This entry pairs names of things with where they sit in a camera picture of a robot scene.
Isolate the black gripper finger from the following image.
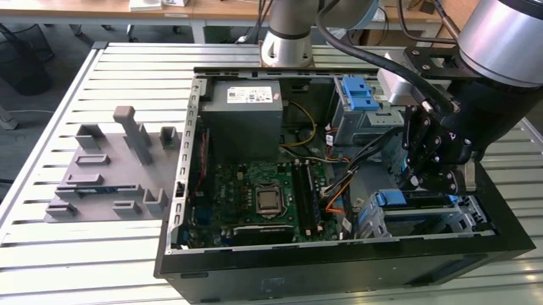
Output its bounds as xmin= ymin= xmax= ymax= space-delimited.
xmin=400 ymin=106 xmax=433 ymax=188
xmin=413 ymin=120 xmax=479 ymax=195

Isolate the hard disk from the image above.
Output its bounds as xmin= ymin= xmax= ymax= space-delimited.
xmin=374 ymin=189 xmax=463 ymax=212

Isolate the coloured power wire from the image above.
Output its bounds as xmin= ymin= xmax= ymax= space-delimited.
xmin=325 ymin=182 xmax=354 ymax=214

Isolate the metal disk bay cage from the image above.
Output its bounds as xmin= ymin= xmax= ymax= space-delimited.
xmin=353 ymin=187 xmax=496 ymax=240

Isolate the metal optical drive cage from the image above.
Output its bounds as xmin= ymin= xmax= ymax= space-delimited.
xmin=329 ymin=76 xmax=411 ymax=147

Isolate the blue plastic latch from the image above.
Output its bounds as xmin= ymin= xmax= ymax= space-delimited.
xmin=341 ymin=77 xmax=377 ymax=112

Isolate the black RAM slot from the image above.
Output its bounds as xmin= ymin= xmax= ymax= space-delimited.
xmin=292 ymin=160 xmax=306 ymax=235
xmin=301 ymin=160 xmax=317 ymax=233

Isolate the wooden cabinet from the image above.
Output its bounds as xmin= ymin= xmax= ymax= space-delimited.
xmin=429 ymin=0 xmax=480 ymax=48

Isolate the CPU socket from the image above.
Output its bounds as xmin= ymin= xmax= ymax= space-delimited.
xmin=252 ymin=181 xmax=286 ymax=220

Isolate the silver CPU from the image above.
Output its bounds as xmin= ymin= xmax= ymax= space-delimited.
xmin=256 ymin=191 xmax=280 ymax=211

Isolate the grey power supply unit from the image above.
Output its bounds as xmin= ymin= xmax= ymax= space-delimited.
xmin=198 ymin=79 xmax=284 ymax=163

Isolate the green motherboard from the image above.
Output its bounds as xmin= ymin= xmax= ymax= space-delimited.
xmin=185 ymin=159 xmax=342 ymax=249

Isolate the black graphics card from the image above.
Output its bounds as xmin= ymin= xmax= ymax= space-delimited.
xmin=230 ymin=224 xmax=294 ymax=246

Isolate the black PC case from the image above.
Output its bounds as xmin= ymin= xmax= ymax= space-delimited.
xmin=152 ymin=65 xmax=536 ymax=303

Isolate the grey parts rack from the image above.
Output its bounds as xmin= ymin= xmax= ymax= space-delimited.
xmin=44 ymin=106 xmax=184 ymax=226

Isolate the green RAM stick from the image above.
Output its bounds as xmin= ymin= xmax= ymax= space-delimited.
xmin=57 ymin=187 xmax=118 ymax=196

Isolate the white stand foot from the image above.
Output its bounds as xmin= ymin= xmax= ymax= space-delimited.
xmin=0 ymin=106 xmax=20 ymax=130

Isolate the black wire bundle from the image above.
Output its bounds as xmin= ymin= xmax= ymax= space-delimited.
xmin=334 ymin=120 xmax=408 ymax=191

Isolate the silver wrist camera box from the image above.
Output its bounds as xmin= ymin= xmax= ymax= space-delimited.
xmin=376 ymin=68 xmax=425 ymax=105

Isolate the yellow wire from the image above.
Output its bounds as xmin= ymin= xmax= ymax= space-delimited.
xmin=278 ymin=100 xmax=317 ymax=148

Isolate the black mounting bracket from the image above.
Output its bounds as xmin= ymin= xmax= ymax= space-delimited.
xmin=401 ymin=46 xmax=467 ymax=80

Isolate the thick black cable hose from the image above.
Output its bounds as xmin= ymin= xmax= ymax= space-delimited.
xmin=313 ymin=0 xmax=463 ymax=112

